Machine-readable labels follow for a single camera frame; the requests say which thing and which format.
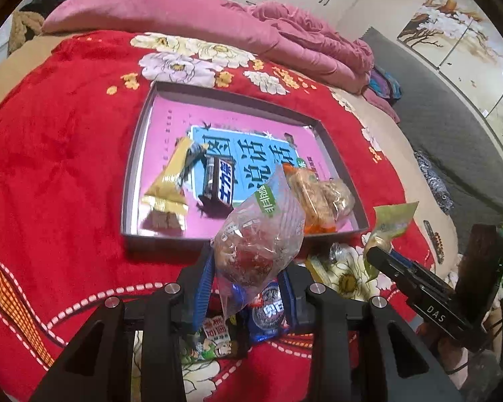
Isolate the purple and blue cloth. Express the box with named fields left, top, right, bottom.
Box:
left=367, top=65, right=403, bottom=101

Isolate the crumpled pink quilt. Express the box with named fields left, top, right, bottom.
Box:
left=222, top=0, right=401, bottom=124

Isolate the beaded strap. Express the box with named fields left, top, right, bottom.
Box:
left=423, top=220, right=451, bottom=260

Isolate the silver patterned fabric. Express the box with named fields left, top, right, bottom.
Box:
left=413, top=151, right=455, bottom=214

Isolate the grey box tray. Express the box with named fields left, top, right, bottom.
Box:
left=121, top=80, right=370, bottom=254

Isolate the grey quilted cover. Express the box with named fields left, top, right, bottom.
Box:
left=354, top=27, right=503, bottom=235

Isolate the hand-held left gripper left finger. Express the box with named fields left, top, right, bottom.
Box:
left=29, top=243, right=219, bottom=402

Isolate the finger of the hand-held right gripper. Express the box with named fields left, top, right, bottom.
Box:
left=392, top=252, right=459, bottom=298
left=367, top=246, right=445, bottom=302

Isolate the pink book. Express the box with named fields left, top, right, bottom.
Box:
left=140, top=92, right=357, bottom=235

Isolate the brown knitted blanket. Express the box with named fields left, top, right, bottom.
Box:
left=6, top=10, right=45, bottom=55

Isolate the pink pillow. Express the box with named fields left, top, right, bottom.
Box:
left=41, top=0, right=286, bottom=57

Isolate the yellow snack packet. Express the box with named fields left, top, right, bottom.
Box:
left=140, top=136, right=210, bottom=218

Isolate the red floral blanket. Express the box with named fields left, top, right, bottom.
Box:
left=0, top=29, right=437, bottom=402

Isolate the clear round pastry packet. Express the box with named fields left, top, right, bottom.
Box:
left=212, top=163, right=306, bottom=319

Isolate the orange cracker packet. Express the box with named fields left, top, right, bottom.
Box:
left=283, top=164, right=340, bottom=235

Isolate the blue cookie packet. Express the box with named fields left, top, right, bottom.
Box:
left=230, top=278, right=294, bottom=344

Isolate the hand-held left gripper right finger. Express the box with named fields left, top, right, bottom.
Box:
left=277, top=266, right=462, bottom=402

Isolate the clear oat bar packet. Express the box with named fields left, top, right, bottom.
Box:
left=319, top=178, right=357, bottom=222

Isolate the dark chocolate bar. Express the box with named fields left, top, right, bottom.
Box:
left=197, top=155, right=237, bottom=208

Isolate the floral printed wall panel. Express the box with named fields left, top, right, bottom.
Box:
left=396, top=0, right=503, bottom=151

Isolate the small cartoon snack packet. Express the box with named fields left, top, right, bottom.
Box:
left=180, top=314, right=250, bottom=363

